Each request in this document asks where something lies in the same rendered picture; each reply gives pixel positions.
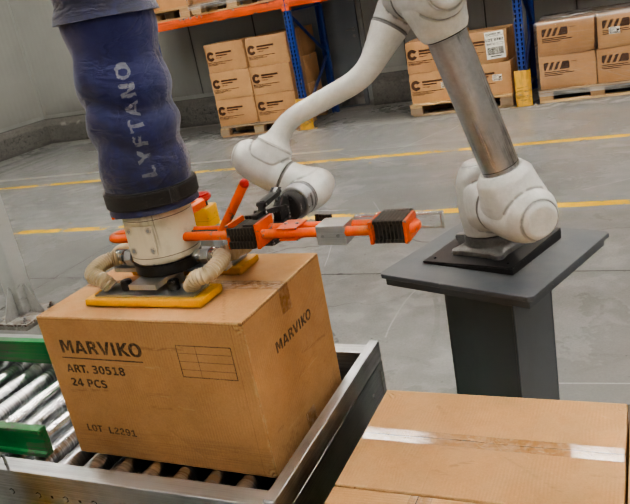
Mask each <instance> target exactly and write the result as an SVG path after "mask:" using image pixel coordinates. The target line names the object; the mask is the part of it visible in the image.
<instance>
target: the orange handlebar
mask: <svg viewBox="0 0 630 504"><path fill-rule="evenodd" d="M191 205H192V209H193V213H196V212H197V211H199V210H201V209H202V208H204V207H205V206H206V202H205V200H204V199H203V198H199V199H196V200H194V201H193V202H191ZM370 220H371V219H361V220H352V223H351V226H346V227H345V232H344V233H345V235H346V236H368V235H369V231H368V225H367V223H368V222H369V221H370ZM306 221H307V219H295V220H287V221H286V222H284V223H270V224H269V225H268V229H262V230H261V231H260V236H261V238H262V239H271V238H280V239H279V240H278V241H298V240H299V239H301V238H303V237H317V236H316V231H315V226H316V225H318V224H319V223H320V222H321V221H313V222H306ZM421 226H422V223H421V221H420V220H419V219H418V218H414V220H413V222H412V223H410V225H409V232H410V234H411V233H415V232H417V231H418V230H420V228H421ZM218 228H219V225H216V226H194V228H193V230H205V229H206V230H207V229H208V230H209V229H210V230H211V229H212V230H213V229H217V230H218ZM109 240H110V242H112V243H128V241H127V237H126V234H125V230H124V229H123V230H119V231H116V232H114V233H112V234H111V235H110V236H109ZM183 240H184V241H207V240H227V236H226V232H225V231H201V232H185V233H184V234H183Z"/></svg>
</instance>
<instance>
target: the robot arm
mask: <svg viewBox="0 0 630 504"><path fill-rule="evenodd" d="M468 19H469V16H468V9H467V1H466V0H379V1H378V3H377V6H376V9H375V12H374V15H373V17H372V20H371V23H370V27H369V31H368V35H367V38H366V41H365V45H364V48H363V51H362V54H361V56H360V58H359V60H358V62H357V63H356V65H355V66H354V67H353V68H352V69H351V70H350V71H349V72H348V73H346V74H345V75H343V76H342V77H340V78H339V79H337V80H335V81H334V82H332V83H330V84H329V85H327V86H325V87H323V88H322V89H320V90H318V91H316V92H315V93H313V94H311V95H310V96H308V97H306V98H304V99H303V100H301V101H299V102H298V103H296V104H294V105H293V106H291V107H290V108H289V109H287V110H286V111H285V112H284V113H283V114H282V115H281V116H280V117H279V118H278V119H277V120H276V121H275V123H274V124H273V125H272V127H271V128H270V130H269V131H268V132H267V133H265V134H263V135H260V136H258V138H257V139H256V140H252V139H246V140H242V141H240V142H239V143H237V144H236V145H235V147H234V149H233V151H232V156H231V161H232V164H233V166H234V168H235V170H236V171H237V172H238V173H239V174H240V175H241V176H243V177H244V178H245V179H247V180H248V181H250V182H251V183H253V184H254V185H256V186H258V187H260V188H262V189H264V190H266V191H270V192H269V193H268V194H267V195H265V196H264V197H263V198H262V199H260V200H259V201H258V202H257V203H256V206H257V207H258V210H254V214H253V215H252V219H251V220H249V221H248V222H246V223H245V224H243V225H242V226H243V227H253V225H254V224H255V223H257V222H258V221H259V220H261V219H262V218H263V217H265V216H266V215H267V214H269V213H273V214H274V219H273V223H284V222H286V221H287V220H295V219H302V218H304V217H305V216H306V215H307V214H309V213H310V212H313V211H315V210H317V209H319V208H321V207H322V206H323V205H324V204H325V203H326V202H327V201H328V200H329V199H330V197H331V195H332V192H333V190H334V187H335V179H334V177H333V175H332V174H331V173H330V172H329V171H328V170H326V169H323V168H319V167H311V166H306V165H302V164H299V163H297V162H294V161H292V160H291V154H292V151H291V148H290V139H291V136H292V134H293V132H294V131H295V129H296V128H297V127H298V126H300V125H301V124H302V123H304V122H306V121H307V120H309V119H311V118H313V117H315V116H317V115H319V114H321V113H323V112H325V111H327V110H329V109H330V108H332V107H334V106H336V105H338V104H340V103H342V102H344V101H346V100H348V99H350V98H352V97H353V96H355V95H357V94H358V93H360V92H361V91H363V90H364V89H365V88H367V87H368V86H369V85H370V84H371V83H372V82H373V81H374V80H375V79H376V78H377V76H378V75H379V74H380V73H381V71H382V70H383V68H384V67H385V65H386V64H387V62H388V61H389V60H390V58H391V57H392V55H393V54H394V52H395V51H396V50H397V48H398V47H399V46H400V44H401V43H402V41H403V40H404V39H405V37H406V35H407V34H408V32H409V30H410V29H412V31H413V32H414V33H415V35H416V36H417V38H418V40H419V41H420V42H422V43H423V44H425V45H428V47H429V50H430V52H431V55H432V57H433V59H434V62H435V64H436V66H437V69H438V71H439V74H440V76H441V78H442V81H443V83H444V85H445V88H446V90H447V93H448V95H449V97H450V100H451V102H452V104H453V107H454V109H455V112H456V114H457V116H458V119H459V121H460V123H461V126H462V128H463V131H464V133H465V135H466V138H467V140H468V142H469V145H470V147H471V150H472V152H473V154H474V157H475V158H472V159H469V160H467V161H465V162H464V163H463V164H462V166H461V167H460V168H459V170H458V173H457V177H456V185H455V189H456V198H457V205H458V210H459V215H460V219H461V223H462V226H463V230H464V232H459V233H457V234H456V240H457V241H459V242H462V243H463V244H461V245H459V246H457V247H455V248H453V249H452V254H453V255H464V256H472V257H480V258H487V259H492V260H495V261H499V260H503V259H504V258H505V257H506V256H507V255H508V254H510V253H511V252H513V251H514V250H516V249H518V248H519V247H521V246H522V245H524V244H525V243H533V242H536V241H538V240H540V239H542V238H544V237H546V236H547V235H549V234H550V233H551V232H552V231H553V230H554V229H555V228H556V226H557V223H558V220H559V210H558V205H557V202H556V200H555V198H554V196H553V195H552V194H551V193H550V192H549V191H548V189H547V188H546V186H545V185H544V183H543V182H542V180H541V179H540V177H539V176H538V174H537V172H536V171H535V169H534V168H533V166H532V164H531V163H530V162H528V161H526V160H524V159H521V158H518V156H517V154H516V151H515V149H514V146H513V144H512V141H511V138H510V136H509V133H508V131H507V128H506V126H505V123H504V121H503V118H502V116H501V113H500V111H499V108H498V106H497V103H496V101H495V98H494V96H493V93H492V91H491V88H490V86H489V83H488V81H487V78H486V76H485V73H484V71H483V68H482V66H481V63H480V60H479V58H478V55H477V53H476V50H475V48H474V45H473V43H472V40H471V38H470V35H469V33H468V30H467V28H466V26H467V25H468ZM274 200H275V201H274ZM273 201H274V205H273V206H270V207H267V206H268V205H269V204H270V203H271V202H273ZM266 207H267V208H266ZM253 228H254V227H253Z"/></svg>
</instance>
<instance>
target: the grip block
mask: <svg viewBox="0 0 630 504"><path fill-rule="evenodd" d="M251 219H252V215H245V220H244V215H240V216H238V217H237V218H236V219H234V220H233V221H231V222H230V223H228V224H227V225H225V226H224V228H225V232H226V236H227V241H228V245H229V249H230V250H232V249H256V248H257V246H258V249H261V248H263V247H264V246H265V245H266V244H268V243H269V242H270V241H271V240H273V239H274V238H271V239H262V238H261V236H260V231H261V230H262V229H268V225H269V224H270V223H273V218H272V214H271V213H269V214H267V215H266V216H265V217H263V218H262V219H261V220H259V221H258V222H257V223H255V224H254V225H253V227H254V228H253V227H243V226H242V225H243V224H245V223H246V222H248V221H249V220H251ZM256 244H257V245H256Z"/></svg>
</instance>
